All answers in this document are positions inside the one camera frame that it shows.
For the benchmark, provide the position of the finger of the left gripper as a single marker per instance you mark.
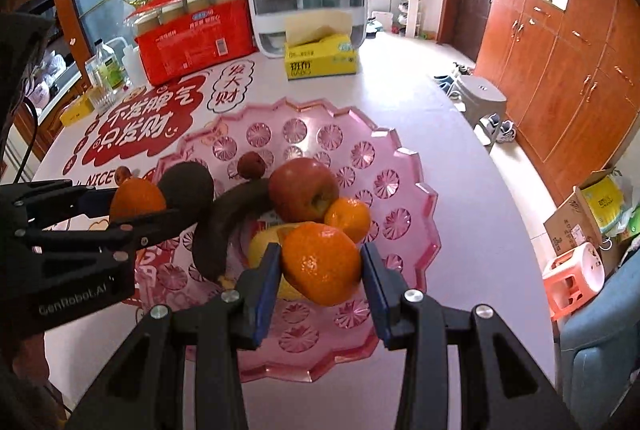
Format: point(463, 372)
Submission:
point(41, 204)
point(145, 227)

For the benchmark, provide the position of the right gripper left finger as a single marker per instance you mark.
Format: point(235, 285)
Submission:
point(141, 386)

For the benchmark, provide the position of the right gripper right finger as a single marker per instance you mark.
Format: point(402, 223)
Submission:
point(502, 386)

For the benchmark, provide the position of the orange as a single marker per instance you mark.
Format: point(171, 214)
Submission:
point(136, 197)

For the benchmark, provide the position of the dark avocado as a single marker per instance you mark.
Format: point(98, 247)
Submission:
point(187, 187)

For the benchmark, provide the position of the dark overripe banana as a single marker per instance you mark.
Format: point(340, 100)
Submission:
point(211, 235)

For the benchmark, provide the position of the yellow pear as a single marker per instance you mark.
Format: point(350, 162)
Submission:
point(267, 254)

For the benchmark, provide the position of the orange tangerine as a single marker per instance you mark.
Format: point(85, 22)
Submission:
point(322, 263)

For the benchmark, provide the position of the small red lychee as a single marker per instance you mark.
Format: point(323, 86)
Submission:
point(251, 166)

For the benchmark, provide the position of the red apple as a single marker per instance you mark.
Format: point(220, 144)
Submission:
point(302, 190)

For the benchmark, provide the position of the small red fruit near pear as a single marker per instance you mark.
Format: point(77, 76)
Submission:
point(122, 174)

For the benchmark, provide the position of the pink plastic fruit bowl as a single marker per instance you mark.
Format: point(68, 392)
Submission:
point(369, 163)

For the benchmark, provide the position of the blue sofa chair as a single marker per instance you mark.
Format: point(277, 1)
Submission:
point(599, 348)

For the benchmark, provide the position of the small yellow box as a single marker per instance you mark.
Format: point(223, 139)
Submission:
point(78, 109)

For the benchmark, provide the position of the orange plastic stool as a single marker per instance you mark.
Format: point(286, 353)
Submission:
point(572, 280)

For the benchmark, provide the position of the printed festive tablecloth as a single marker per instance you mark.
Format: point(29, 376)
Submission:
point(486, 254)

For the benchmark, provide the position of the clear glass cup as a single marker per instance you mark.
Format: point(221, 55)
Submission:
point(102, 98)

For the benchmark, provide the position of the clear plastic bottle green label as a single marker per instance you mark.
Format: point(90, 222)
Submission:
point(108, 66)

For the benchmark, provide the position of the white squeeze bottle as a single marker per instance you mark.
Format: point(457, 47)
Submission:
point(132, 62)

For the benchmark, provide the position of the tangerine with stem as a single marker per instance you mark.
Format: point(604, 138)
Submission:
point(351, 216)

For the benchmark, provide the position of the cardboard box with bags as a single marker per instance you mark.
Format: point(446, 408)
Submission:
point(596, 212)

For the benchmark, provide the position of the red paper cup package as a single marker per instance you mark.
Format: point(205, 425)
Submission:
point(179, 37)

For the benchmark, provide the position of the white storage appliance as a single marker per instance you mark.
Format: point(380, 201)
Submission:
point(268, 20)

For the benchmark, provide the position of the yellow tissue box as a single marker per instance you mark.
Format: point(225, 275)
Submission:
point(332, 55)

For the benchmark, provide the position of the grey plastic stool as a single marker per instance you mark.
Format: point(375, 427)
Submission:
point(484, 105)

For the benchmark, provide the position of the wooden cabinet wall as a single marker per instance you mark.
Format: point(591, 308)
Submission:
point(571, 80)

